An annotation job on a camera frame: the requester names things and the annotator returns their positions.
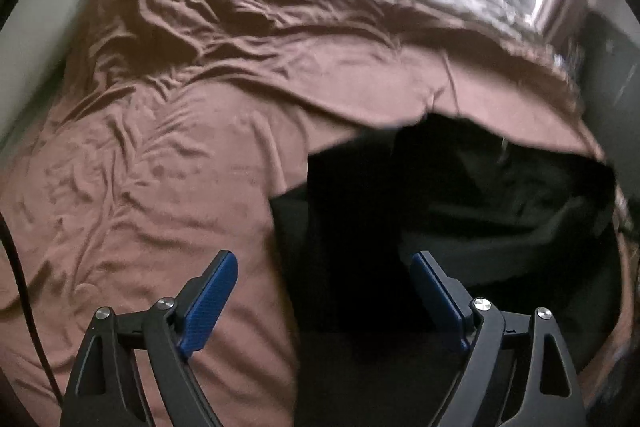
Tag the black long-sleeved shirt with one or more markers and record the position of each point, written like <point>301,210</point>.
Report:
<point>360,217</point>

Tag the brown bed sheet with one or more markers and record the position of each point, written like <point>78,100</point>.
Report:
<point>150,187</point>

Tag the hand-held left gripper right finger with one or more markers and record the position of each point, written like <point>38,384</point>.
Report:
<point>440,302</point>

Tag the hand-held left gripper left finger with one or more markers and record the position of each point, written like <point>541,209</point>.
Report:
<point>207,307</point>

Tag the brown crumpled duvet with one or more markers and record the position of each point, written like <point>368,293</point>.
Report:
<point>280,37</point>

